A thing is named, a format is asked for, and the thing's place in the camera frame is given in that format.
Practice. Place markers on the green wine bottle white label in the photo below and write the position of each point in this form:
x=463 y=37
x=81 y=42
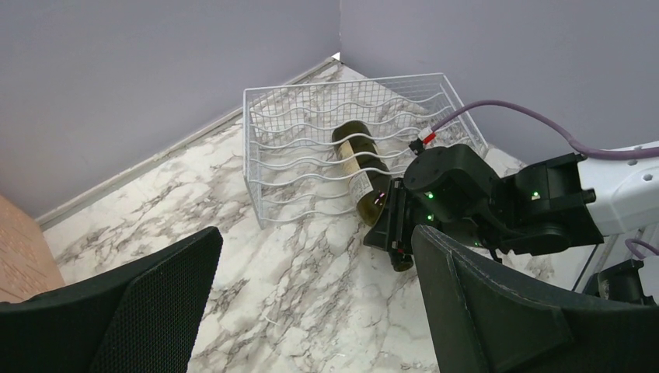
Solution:
x=369 y=180

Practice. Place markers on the pink plastic organizer basket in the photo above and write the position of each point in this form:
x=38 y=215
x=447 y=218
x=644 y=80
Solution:
x=28 y=267

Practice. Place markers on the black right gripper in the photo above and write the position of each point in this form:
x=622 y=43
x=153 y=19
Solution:
x=447 y=188

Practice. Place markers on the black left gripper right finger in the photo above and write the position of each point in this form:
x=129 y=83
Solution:
x=486 y=317

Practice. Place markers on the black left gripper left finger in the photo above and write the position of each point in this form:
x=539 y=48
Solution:
x=143 y=316

